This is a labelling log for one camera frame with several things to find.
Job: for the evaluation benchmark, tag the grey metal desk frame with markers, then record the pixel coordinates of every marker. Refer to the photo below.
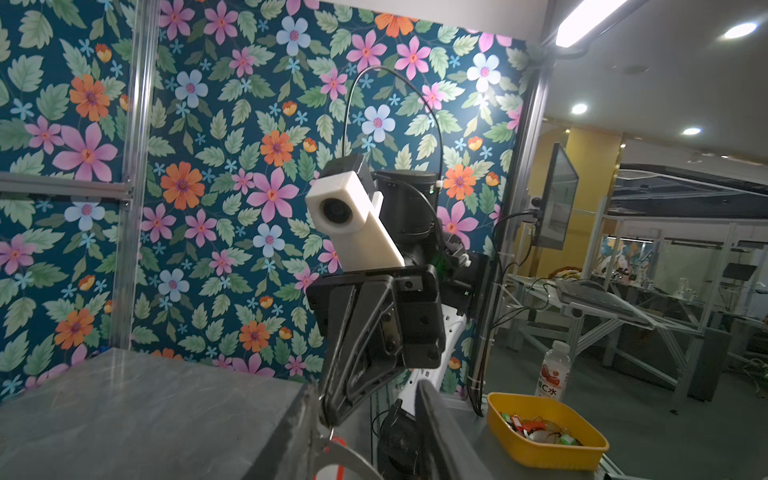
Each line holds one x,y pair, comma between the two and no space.
673,340

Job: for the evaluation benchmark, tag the plastic water bottle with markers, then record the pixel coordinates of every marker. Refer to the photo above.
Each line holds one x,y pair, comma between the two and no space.
554,371

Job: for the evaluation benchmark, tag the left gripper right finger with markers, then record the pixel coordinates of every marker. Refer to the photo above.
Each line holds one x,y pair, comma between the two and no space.
443,451

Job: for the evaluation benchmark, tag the yellow plastic tray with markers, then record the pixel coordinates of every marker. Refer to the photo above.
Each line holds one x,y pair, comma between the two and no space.
541,432

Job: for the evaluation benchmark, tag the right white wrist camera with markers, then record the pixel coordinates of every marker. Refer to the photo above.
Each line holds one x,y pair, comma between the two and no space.
345,204

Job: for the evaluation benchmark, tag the black monitor screen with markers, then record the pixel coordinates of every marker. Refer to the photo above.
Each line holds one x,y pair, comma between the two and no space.
556,203

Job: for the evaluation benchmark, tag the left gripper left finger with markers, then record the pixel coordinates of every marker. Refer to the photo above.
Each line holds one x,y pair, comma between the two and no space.
290,451

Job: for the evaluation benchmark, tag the ceiling strip light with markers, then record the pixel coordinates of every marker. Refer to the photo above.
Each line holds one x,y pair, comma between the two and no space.
584,19

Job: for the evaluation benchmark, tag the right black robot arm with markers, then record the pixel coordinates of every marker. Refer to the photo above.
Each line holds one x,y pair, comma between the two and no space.
409,214

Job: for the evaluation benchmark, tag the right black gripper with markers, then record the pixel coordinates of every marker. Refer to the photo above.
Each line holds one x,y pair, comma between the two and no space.
372,320

